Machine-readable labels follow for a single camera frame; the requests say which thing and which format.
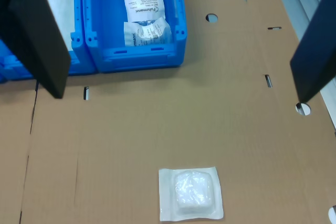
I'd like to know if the white gauze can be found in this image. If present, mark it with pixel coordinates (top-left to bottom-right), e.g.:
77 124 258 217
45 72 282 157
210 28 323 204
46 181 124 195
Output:
158 166 225 222

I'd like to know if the stack of white masks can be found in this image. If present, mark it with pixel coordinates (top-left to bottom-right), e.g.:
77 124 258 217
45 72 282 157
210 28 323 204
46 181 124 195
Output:
38 0 76 52

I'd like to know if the blue bin with masks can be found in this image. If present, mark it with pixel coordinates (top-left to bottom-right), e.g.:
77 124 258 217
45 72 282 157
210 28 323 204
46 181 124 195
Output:
0 0 97 83

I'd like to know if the blue bin with printed packets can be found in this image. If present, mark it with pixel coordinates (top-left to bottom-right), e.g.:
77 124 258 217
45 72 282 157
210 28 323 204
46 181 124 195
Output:
79 0 188 74

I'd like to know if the crumpled white printed packet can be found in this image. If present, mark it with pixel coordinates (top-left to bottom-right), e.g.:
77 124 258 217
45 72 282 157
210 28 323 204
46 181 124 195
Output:
123 17 173 47

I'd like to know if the brown cardboard sheet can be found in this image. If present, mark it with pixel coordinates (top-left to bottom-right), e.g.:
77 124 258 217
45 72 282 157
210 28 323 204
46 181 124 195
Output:
0 0 336 224

